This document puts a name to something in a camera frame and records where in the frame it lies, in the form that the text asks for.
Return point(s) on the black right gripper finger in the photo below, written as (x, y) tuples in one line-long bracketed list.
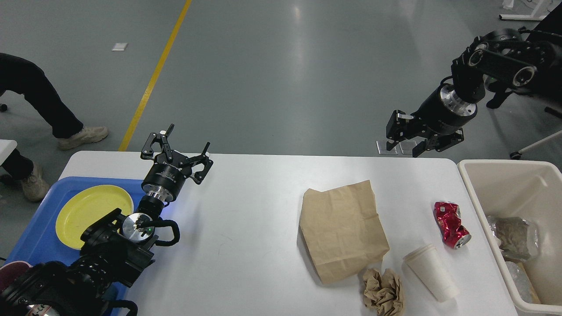
[(391, 145), (422, 147)]

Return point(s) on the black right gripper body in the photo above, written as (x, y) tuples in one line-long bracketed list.
[(439, 119)]

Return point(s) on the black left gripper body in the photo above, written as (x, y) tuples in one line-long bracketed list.
[(167, 177)]

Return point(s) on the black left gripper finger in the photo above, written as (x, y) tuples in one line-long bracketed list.
[(197, 167), (157, 147)]

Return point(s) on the yellow plate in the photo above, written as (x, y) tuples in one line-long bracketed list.
[(88, 206)]

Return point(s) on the brown paper bag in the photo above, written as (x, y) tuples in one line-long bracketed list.
[(342, 230)]

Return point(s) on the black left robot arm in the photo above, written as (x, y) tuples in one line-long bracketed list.
[(116, 249)]

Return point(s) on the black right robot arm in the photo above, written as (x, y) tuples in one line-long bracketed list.
[(509, 61)]

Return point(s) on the silver floor socket plates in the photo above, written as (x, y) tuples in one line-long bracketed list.
[(403, 148)]

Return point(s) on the red snack wrapper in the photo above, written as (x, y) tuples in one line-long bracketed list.
[(448, 218)]

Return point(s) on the white office chair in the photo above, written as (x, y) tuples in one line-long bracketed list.
[(517, 155)]

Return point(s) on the white paper cup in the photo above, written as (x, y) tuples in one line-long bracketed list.
[(428, 267)]

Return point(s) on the cream plastic bin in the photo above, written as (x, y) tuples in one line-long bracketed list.
[(530, 190)]

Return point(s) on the foil wrapped trash in bin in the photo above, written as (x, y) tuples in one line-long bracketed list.
[(517, 238)]

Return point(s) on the white side table corner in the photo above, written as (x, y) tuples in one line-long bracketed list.
[(6, 148)]

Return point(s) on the blue plastic tray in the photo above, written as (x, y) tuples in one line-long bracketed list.
[(39, 242)]

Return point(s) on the crumpled brown paper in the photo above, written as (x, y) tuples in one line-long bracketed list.
[(383, 292)]

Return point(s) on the person in black trousers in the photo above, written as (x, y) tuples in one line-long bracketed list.
[(27, 79)]

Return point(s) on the pink mug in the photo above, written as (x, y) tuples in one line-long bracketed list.
[(11, 271)]

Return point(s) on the white table leg frame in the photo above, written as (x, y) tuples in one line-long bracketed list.
[(525, 10)]

